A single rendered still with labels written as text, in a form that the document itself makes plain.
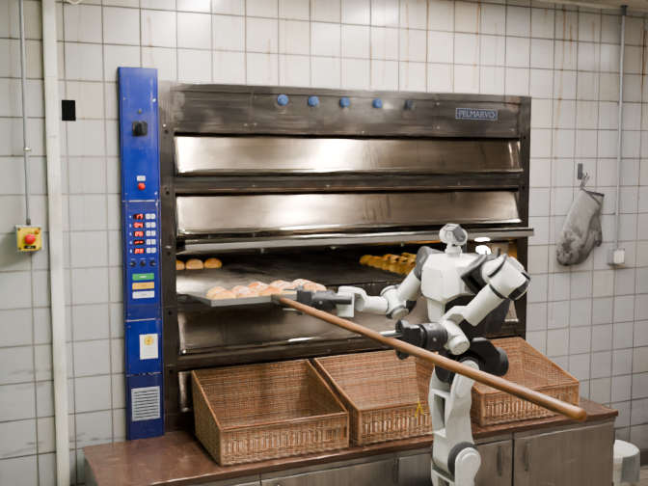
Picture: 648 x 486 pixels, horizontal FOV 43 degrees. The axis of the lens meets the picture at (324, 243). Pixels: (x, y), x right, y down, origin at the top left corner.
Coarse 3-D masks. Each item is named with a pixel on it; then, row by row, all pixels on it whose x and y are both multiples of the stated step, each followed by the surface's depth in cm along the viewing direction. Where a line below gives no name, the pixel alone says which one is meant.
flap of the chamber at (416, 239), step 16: (304, 240) 362; (320, 240) 365; (336, 240) 368; (352, 240) 371; (368, 240) 374; (384, 240) 378; (400, 240) 381; (416, 240) 384; (432, 240) 391; (480, 240) 418
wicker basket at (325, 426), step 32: (192, 384) 357; (224, 384) 362; (256, 384) 368; (288, 384) 374; (320, 384) 364; (224, 416) 360; (288, 416) 371; (320, 416) 333; (224, 448) 335; (256, 448) 336; (288, 448) 329; (320, 448) 334
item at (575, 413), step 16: (288, 304) 325; (336, 320) 288; (368, 336) 267; (416, 352) 241; (448, 368) 226; (464, 368) 220; (496, 384) 207; (512, 384) 203; (528, 400) 196; (544, 400) 191; (560, 400) 189; (576, 416) 182
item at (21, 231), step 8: (16, 232) 320; (24, 232) 321; (32, 232) 322; (40, 232) 324; (16, 240) 321; (24, 240) 321; (40, 240) 324; (16, 248) 321; (24, 248) 322; (32, 248) 323; (40, 248) 324
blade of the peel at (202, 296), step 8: (192, 296) 354; (200, 296) 354; (256, 296) 339; (264, 296) 341; (288, 296) 346; (296, 296) 347; (208, 304) 334; (216, 304) 332; (224, 304) 333; (232, 304) 335; (240, 304) 336
